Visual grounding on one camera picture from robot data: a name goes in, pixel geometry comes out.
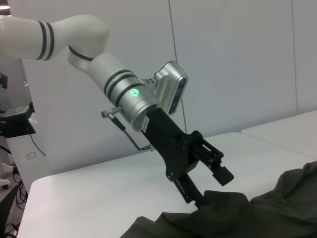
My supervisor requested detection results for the white base foot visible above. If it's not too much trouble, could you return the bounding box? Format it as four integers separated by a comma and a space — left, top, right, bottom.
0, 162, 13, 190

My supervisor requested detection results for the white robot torso column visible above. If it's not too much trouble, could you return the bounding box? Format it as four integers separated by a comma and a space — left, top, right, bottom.
0, 58, 52, 190

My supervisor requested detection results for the thin black camera cable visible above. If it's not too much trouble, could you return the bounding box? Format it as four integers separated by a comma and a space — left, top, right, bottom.
181, 98, 188, 133

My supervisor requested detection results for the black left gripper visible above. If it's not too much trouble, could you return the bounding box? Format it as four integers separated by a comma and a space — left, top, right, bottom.
141, 107, 235, 209

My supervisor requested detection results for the dark green FREE T-shirt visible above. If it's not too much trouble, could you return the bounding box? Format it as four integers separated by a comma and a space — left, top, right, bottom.
118, 161, 317, 238

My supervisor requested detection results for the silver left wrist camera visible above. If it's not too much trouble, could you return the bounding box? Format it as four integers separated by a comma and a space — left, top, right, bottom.
153, 61, 189, 115

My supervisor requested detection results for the black floor cable bundle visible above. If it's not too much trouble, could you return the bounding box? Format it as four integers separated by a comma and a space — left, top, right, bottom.
0, 183, 29, 238

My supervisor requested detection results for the black electronics box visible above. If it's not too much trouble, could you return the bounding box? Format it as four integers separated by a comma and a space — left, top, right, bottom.
0, 101, 37, 138

